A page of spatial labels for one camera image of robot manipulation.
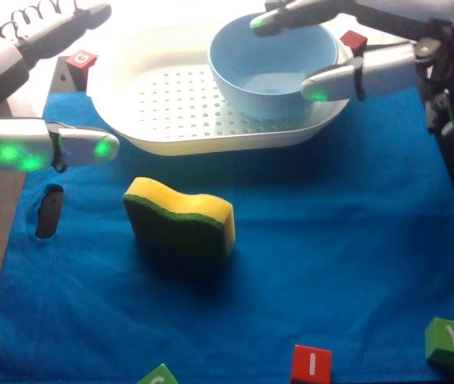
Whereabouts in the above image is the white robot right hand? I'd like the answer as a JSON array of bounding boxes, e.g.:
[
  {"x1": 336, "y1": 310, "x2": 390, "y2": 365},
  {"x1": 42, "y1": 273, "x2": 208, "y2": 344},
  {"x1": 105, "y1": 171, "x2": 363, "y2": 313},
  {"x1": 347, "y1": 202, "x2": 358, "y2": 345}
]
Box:
[{"x1": 249, "y1": 0, "x2": 454, "y2": 104}]

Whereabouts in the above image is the plain red block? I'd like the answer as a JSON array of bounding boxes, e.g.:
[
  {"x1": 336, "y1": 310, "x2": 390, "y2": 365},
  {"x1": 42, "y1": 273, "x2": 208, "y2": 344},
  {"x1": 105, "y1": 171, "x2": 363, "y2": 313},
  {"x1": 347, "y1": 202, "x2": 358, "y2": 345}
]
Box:
[{"x1": 339, "y1": 30, "x2": 368, "y2": 57}]

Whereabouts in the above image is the green block letter Y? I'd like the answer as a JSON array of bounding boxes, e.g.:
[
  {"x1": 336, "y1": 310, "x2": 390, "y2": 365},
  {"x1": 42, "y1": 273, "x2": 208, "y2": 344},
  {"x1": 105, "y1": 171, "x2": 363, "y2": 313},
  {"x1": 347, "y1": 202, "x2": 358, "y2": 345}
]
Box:
[{"x1": 424, "y1": 317, "x2": 454, "y2": 368}]

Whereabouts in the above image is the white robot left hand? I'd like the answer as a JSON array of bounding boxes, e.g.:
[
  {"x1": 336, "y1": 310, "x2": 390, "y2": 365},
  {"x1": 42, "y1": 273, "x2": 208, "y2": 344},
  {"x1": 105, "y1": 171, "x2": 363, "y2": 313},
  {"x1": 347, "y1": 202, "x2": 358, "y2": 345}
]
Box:
[{"x1": 0, "y1": 2, "x2": 121, "y2": 174}]

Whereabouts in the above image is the white perforated drain basin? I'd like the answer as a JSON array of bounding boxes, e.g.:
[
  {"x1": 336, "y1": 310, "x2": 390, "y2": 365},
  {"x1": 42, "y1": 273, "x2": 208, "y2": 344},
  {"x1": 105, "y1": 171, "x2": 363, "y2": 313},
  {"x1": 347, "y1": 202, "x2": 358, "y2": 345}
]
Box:
[{"x1": 86, "y1": 14, "x2": 352, "y2": 157}]

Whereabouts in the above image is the blue cloth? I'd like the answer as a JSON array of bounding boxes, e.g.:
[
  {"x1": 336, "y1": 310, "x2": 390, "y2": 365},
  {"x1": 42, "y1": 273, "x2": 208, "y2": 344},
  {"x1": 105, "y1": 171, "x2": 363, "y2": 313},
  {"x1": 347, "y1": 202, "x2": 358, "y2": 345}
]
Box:
[{"x1": 0, "y1": 86, "x2": 454, "y2": 384}]

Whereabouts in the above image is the yellow and green sponge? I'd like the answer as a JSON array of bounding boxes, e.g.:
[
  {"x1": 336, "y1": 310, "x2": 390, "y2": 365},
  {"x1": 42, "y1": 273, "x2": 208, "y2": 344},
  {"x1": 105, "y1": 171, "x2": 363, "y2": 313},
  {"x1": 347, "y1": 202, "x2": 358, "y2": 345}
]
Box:
[{"x1": 122, "y1": 177, "x2": 236, "y2": 273}]

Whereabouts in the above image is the red block letter G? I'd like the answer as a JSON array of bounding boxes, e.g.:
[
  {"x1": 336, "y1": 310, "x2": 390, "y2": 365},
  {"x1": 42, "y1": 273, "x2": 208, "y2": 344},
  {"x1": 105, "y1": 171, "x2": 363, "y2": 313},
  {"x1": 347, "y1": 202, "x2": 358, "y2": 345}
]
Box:
[{"x1": 66, "y1": 50, "x2": 99, "y2": 91}]

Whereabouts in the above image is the red block letter I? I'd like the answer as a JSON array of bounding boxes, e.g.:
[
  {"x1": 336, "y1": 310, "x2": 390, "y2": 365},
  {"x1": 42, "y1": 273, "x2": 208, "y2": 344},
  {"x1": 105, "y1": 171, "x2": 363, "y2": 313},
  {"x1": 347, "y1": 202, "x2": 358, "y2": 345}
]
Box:
[{"x1": 289, "y1": 344, "x2": 333, "y2": 384}]

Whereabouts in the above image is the green block letter C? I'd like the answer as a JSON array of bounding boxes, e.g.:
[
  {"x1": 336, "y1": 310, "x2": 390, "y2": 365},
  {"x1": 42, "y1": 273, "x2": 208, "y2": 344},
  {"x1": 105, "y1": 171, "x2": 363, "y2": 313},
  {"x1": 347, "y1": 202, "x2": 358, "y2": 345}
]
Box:
[{"x1": 137, "y1": 362, "x2": 180, "y2": 384}]

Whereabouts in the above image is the light blue bowl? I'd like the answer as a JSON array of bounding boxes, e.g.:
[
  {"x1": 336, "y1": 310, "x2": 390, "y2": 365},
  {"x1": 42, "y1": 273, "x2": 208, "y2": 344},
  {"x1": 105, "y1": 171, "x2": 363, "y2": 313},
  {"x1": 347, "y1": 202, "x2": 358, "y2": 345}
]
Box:
[{"x1": 208, "y1": 14, "x2": 341, "y2": 121}]

